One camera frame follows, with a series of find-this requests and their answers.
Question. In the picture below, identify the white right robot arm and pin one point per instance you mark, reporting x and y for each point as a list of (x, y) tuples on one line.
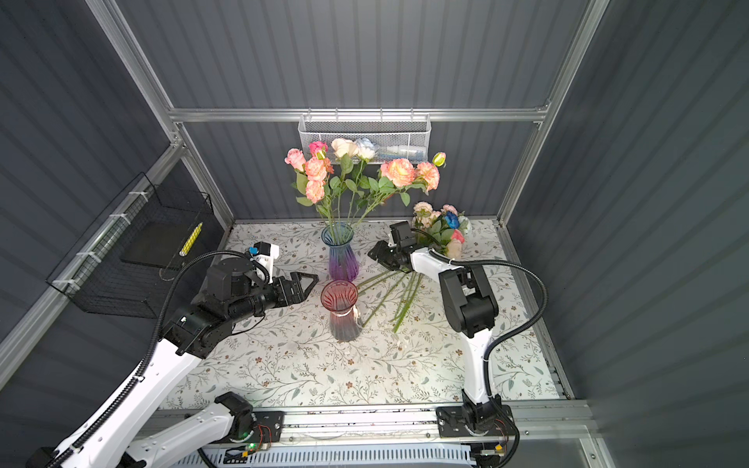
[(469, 307)]

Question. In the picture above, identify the yellow tool in basket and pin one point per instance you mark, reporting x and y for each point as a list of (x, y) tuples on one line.
[(190, 241)]

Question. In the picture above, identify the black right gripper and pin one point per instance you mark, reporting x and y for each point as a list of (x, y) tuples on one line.
[(381, 249)]

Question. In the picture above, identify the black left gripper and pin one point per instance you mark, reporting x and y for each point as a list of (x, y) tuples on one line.
[(287, 298)]

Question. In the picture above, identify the pink cream spray rose stem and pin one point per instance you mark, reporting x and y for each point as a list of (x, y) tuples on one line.
[(313, 182)]

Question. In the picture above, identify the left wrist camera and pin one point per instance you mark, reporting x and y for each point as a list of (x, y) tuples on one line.
[(265, 254)]

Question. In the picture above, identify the white rose stem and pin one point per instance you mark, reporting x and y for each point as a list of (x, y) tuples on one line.
[(366, 150)]

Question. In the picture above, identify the red glass vase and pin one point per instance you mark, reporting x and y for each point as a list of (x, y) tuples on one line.
[(339, 298)]

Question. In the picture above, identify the floral patterned table mat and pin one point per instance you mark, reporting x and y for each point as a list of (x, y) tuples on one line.
[(291, 359)]

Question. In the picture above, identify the black wire side basket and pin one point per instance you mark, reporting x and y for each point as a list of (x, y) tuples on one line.
[(129, 264)]

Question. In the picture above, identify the peach spray rose branch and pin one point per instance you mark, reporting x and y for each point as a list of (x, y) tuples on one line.
[(395, 179)]

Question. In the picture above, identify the blue purple glass vase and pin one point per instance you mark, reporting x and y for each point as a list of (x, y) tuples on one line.
[(343, 264)]

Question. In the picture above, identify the white wire wall basket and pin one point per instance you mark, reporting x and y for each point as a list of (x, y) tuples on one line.
[(388, 139)]

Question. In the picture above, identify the hot pink rose stem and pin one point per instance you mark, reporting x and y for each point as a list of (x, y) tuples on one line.
[(318, 149)]

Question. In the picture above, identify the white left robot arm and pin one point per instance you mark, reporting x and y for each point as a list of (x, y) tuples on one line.
[(237, 288)]

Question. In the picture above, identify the pile of artificial flowers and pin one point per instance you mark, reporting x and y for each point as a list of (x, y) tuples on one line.
[(443, 230)]

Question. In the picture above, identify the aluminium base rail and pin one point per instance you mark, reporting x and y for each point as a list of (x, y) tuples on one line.
[(426, 423)]

